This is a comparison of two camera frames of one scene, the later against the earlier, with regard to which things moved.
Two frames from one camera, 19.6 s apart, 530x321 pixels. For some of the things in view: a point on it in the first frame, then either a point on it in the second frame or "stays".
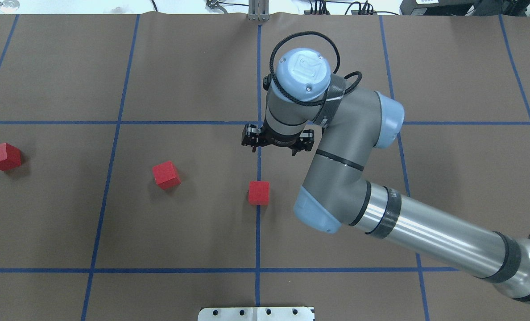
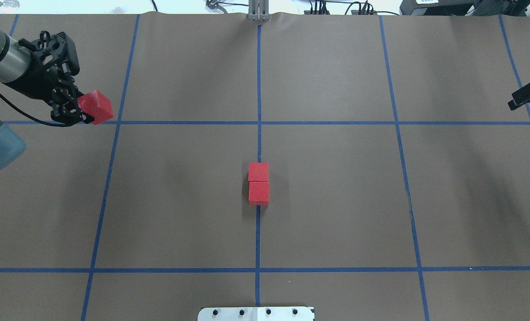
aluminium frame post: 258,10 stays
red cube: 166,175 → 258,171
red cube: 259,192 stays
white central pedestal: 257,314 stays
